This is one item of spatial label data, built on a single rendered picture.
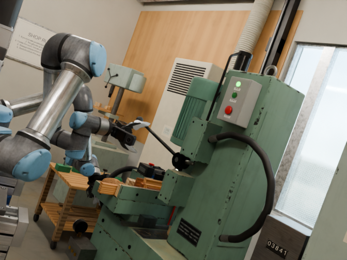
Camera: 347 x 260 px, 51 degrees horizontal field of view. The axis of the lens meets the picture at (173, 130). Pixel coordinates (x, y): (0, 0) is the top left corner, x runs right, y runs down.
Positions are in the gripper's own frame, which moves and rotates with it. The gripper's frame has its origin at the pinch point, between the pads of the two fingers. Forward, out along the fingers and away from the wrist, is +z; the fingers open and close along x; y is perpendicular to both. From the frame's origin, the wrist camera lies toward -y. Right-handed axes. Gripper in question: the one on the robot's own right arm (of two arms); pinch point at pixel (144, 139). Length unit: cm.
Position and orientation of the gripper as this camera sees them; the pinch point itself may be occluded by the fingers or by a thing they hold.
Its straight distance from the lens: 166.5
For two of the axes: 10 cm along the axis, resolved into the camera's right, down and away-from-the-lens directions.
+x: -4.2, 8.9, 1.8
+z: 7.4, 2.2, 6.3
